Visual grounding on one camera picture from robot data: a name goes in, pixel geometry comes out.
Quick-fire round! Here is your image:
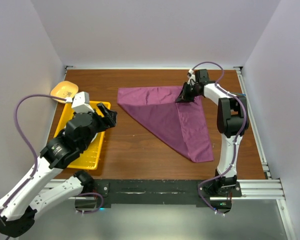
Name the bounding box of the purple cloth napkin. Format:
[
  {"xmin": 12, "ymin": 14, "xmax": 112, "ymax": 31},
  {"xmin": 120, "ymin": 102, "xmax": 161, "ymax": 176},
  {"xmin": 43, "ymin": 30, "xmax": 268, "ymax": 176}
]
[{"xmin": 117, "ymin": 86, "xmax": 214, "ymax": 163}]

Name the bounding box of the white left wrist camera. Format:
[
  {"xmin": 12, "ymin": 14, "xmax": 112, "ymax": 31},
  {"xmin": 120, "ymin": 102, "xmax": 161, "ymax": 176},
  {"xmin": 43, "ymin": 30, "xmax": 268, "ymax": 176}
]
[{"xmin": 65, "ymin": 91, "xmax": 95, "ymax": 114}]

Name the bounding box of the yellow square bowl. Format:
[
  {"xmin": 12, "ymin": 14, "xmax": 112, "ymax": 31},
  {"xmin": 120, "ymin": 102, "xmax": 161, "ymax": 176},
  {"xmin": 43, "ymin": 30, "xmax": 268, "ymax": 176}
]
[{"xmin": 50, "ymin": 80, "xmax": 79, "ymax": 99}]

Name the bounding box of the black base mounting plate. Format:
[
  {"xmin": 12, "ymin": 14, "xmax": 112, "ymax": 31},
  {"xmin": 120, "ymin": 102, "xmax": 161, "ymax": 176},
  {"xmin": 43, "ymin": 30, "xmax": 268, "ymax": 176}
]
[{"xmin": 64, "ymin": 178, "xmax": 242, "ymax": 215}]

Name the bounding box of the yellow plastic tray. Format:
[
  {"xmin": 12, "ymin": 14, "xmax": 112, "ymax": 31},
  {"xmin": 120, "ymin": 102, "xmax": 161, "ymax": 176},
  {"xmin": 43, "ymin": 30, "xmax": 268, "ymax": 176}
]
[{"xmin": 51, "ymin": 103, "xmax": 106, "ymax": 171}]

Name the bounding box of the aluminium frame rail right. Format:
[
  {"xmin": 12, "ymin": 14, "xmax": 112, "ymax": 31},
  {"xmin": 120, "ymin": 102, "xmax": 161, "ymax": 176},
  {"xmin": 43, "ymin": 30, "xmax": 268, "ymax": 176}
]
[{"xmin": 233, "ymin": 67, "xmax": 273, "ymax": 180}]

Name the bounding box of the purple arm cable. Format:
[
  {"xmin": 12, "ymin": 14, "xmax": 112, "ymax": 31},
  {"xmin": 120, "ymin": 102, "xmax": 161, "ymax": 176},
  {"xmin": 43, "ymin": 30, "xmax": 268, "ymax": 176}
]
[
  {"xmin": 0, "ymin": 93, "xmax": 67, "ymax": 227},
  {"xmin": 191, "ymin": 61, "xmax": 248, "ymax": 216}
]

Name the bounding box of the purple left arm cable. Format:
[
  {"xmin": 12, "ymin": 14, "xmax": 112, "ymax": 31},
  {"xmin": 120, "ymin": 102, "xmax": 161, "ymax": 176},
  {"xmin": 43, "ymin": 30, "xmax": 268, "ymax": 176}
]
[{"xmin": 0, "ymin": 93, "xmax": 67, "ymax": 227}]

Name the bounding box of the aluminium frame rail front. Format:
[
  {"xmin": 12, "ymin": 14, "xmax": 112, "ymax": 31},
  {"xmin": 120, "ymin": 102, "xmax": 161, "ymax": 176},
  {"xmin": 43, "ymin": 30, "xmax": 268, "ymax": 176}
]
[{"xmin": 42, "ymin": 178, "xmax": 286, "ymax": 201}]

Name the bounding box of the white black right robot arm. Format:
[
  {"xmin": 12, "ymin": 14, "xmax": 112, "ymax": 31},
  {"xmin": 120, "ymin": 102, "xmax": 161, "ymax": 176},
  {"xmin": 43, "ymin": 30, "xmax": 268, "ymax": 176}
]
[{"xmin": 175, "ymin": 69, "xmax": 249, "ymax": 197}]

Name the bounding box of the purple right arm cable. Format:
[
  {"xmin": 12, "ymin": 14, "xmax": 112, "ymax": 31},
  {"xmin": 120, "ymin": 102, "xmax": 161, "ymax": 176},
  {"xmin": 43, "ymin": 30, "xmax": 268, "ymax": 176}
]
[{"xmin": 191, "ymin": 61, "xmax": 248, "ymax": 216}]

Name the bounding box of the aluminium frame rail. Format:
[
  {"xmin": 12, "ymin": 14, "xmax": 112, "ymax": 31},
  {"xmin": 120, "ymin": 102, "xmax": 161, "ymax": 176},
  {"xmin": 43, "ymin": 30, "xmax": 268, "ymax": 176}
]
[
  {"xmin": 42, "ymin": 178, "xmax": 286, "ymax": 201},
  {"xmin": 233, "ymin": 67, "xmax": 273, "ymax": 180}
]

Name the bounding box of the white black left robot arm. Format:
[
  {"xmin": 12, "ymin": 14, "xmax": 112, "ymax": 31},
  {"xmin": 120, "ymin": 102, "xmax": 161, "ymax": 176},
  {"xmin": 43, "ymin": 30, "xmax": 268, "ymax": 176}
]
[{"xmin": 0, "ymin": 103, "xmax": 117, "ymax": 238}]

